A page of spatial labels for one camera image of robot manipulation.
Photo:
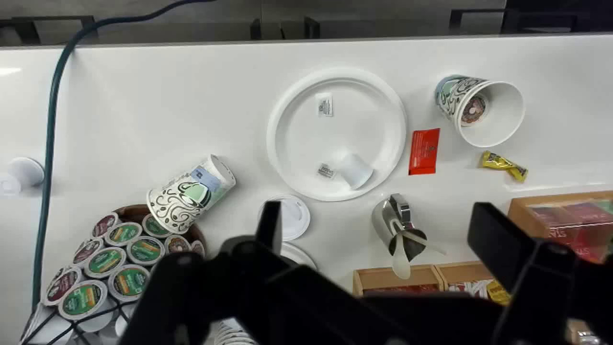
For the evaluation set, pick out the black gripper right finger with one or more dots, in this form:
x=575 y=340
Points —
x=510 y=252

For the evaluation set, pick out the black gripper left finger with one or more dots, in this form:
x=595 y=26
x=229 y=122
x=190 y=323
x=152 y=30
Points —
x=269 y=225

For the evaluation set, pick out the flat white cup lid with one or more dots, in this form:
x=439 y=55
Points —
x=296 y=217

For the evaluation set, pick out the small white creamer cup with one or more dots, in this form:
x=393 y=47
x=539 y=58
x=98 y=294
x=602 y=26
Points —
x=355 y=171

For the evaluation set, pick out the white round plate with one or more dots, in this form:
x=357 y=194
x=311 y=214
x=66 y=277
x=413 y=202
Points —
x=336 y=135

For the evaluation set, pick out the stainless steel stirrer cup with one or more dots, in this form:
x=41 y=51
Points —
x=395 y=223

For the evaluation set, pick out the snack box tray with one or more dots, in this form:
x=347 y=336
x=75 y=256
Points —
x=568 y=221

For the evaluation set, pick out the yellow candy wrapper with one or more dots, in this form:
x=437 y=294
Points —
x=503 y=166

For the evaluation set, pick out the wooden shelf organizer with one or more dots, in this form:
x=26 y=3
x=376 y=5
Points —
x=409 y=279

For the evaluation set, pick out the red packet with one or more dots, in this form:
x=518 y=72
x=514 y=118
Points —
x=424 y=152

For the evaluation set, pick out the small white pod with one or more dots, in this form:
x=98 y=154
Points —
x=27 y=173

